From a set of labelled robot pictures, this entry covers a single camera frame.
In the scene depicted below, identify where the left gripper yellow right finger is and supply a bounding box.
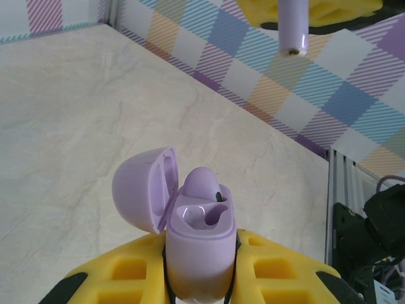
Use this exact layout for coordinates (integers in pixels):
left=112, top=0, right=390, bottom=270
left=226, top=229, right=370, bottom=304

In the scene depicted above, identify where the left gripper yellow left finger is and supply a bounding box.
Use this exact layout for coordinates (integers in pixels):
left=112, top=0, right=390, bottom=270
left=40, top=236, right=177, bottom=304

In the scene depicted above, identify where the purple earbud charging case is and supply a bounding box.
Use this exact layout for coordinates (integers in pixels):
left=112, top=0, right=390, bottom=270
left=111, top=145, right=237, bottom=301

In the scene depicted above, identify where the right black mount plate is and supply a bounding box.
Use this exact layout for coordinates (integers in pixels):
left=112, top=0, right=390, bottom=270
left=332, top=202, right=370, bottom=286

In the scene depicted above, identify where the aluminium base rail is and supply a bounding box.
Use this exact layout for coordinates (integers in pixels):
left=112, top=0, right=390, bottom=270
left=325, top=146, right=380, bottom=267

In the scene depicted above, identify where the right aluminium frame post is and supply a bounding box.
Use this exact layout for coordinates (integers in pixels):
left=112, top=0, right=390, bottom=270
left=104, top=0, right=127, bottom=31

